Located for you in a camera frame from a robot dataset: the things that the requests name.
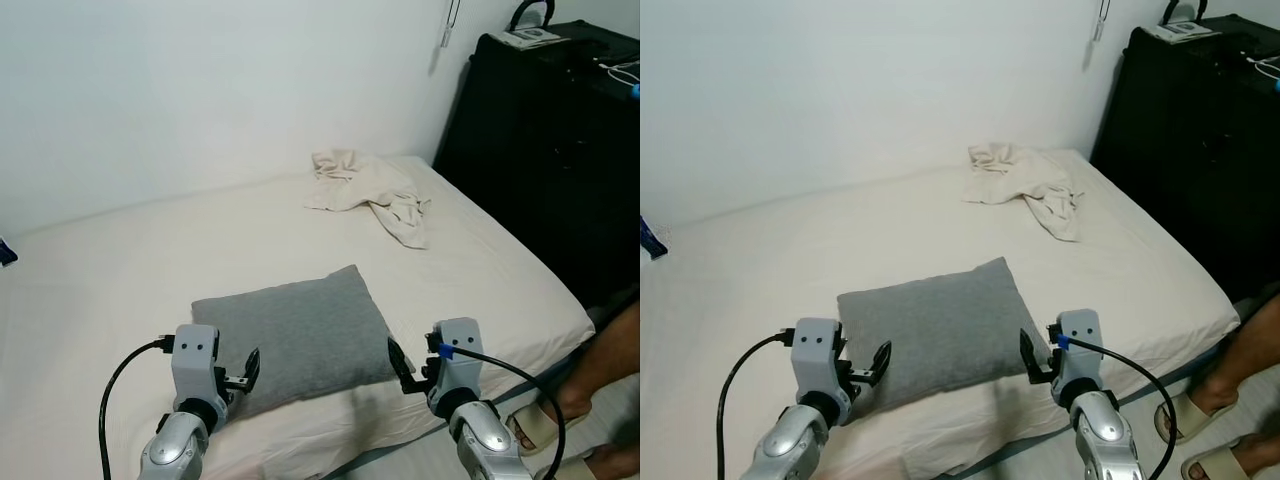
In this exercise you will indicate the white flat device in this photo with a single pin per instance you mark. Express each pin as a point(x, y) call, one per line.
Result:
point(528, 38)
point(1178, 30)

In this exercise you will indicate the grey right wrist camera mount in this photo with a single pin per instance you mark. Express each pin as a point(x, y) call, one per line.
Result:
point(1080, 350)
point(458, 365)

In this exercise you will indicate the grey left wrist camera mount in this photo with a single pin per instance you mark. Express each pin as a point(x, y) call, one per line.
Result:
point(815, 352)
point(194, 360)

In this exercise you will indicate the beige slipper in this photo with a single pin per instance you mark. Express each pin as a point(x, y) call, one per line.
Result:
point(1215, 465)
point(545, 425)
point(572, 468)
point(1195, 418)

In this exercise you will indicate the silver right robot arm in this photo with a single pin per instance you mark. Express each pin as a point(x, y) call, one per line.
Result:
point(485, 435)
point(1100, 430)

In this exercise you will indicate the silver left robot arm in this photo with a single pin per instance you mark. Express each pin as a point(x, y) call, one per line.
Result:
point(172, 448)
point(790, 440)

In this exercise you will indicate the tall black cabinet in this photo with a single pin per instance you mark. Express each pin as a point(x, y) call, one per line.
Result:
point(545, 160)
point(1195, 150)

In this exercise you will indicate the white sheeted bed mattress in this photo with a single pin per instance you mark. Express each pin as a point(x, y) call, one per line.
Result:
point(220, 235)
point(900, 225)

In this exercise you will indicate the grey pillow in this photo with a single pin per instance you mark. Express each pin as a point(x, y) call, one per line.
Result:
point(940, 325)
point(295, 335)

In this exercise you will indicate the small blue object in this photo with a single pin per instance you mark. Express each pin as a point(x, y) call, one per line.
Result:
point(652, 240)
point(6, 252)

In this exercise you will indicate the crumpled beige cloth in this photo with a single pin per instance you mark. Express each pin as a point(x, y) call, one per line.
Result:
point(1025, 178)
point(365, 185)

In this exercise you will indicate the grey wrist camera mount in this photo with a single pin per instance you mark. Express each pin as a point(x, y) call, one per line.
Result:
point(1080, 350)
point(458, 365)
point(194, 360)
point(815, 352)

